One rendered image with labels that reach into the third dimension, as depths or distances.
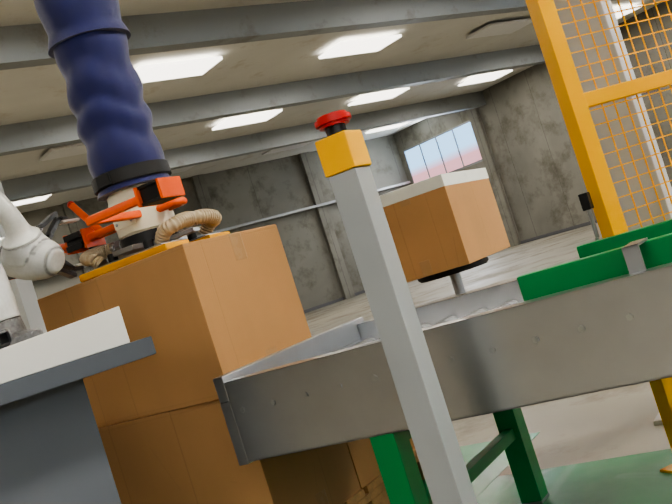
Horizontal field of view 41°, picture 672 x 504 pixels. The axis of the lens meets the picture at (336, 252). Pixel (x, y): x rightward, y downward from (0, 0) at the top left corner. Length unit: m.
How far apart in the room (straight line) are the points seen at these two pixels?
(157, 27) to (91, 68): 7.50
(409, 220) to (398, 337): 2.33
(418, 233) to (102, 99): 1.77
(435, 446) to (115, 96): 1.42
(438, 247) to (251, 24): 7.11
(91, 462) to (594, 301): 1.09
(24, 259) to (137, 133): 0.48
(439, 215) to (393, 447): 2.09
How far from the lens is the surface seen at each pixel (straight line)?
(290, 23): 11.04
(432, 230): 3.93
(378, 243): 1.64
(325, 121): 1.67
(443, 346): 1.82
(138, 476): 2.60
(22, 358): 1.96
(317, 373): 1.98
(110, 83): 2.63
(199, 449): 2.43
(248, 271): 2.46
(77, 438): 2.04
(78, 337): 1.99
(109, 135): 2.60
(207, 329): 2.30
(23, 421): 2.01
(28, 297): 5.86
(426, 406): 1.67
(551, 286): 1.84
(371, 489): 2.73
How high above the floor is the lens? 0.76
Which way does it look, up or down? 1 degrees up
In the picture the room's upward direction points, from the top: 18 degrees counter-clockwise
